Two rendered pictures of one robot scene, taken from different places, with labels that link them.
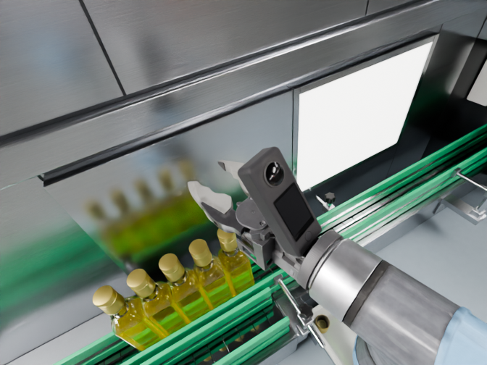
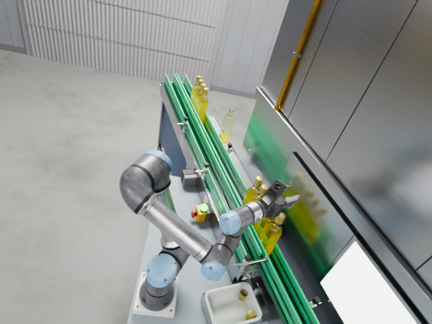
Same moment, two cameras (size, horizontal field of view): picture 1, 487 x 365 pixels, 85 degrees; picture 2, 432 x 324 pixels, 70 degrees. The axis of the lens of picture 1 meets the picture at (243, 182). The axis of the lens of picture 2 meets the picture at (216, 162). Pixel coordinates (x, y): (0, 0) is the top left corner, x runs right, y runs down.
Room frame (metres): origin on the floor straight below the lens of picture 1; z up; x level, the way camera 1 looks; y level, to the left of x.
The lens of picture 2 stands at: (-0.16, -0.85, 2.14)
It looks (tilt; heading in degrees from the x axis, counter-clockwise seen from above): 40 degrees down; 83
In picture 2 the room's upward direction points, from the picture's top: 15 degrees clockwise
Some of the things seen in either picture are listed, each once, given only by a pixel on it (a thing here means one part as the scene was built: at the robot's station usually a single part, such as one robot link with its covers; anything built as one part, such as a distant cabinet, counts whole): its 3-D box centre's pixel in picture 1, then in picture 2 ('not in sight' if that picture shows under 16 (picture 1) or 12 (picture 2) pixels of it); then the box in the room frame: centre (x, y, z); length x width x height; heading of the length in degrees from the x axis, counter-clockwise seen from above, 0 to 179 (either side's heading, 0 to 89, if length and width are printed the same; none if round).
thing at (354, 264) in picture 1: (343, 274); (252, 213); (0.12, -0.09, 1.30); 0.08 x 0.05 x 0.08; 127
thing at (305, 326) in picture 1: (298, 310); (249, 263); (0.20, -0.07, 0.95); 0.17 x 0.03 x 0.12; 21
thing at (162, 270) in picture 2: not in sight; (161, 272); (-0.17, -0.18, 0.95); 0.13 x 0.12 x 0.14; 67
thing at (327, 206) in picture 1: (322, 206); (314, 305); (0.48, -0.22, 0.94); 0.07 x 0.04 x 0.13; 21
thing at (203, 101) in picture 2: not in sight; (202, 106); (-0.11, 1.07, 1.02); 0.06 x 0.06 x 0.28; 21
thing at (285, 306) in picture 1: (292, 318); (247, 273); (0.22, -0.06, 0.85); 0.09 x 0.04 x 0.07; 21
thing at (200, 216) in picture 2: not in sight; (202, 213); (-0.01, 0.30, 0.79); 0.07 x 0.07 x 0.07; 21
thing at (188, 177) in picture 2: not in sight; (188, 178); (-0.12, 0.57, 0.79); 0.08 x 0.08 x 0.08; 21
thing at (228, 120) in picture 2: not in sight; (227, 126); (0.07, 0.90, 1.01); 0.06 x 0.06 x 0.26; 29
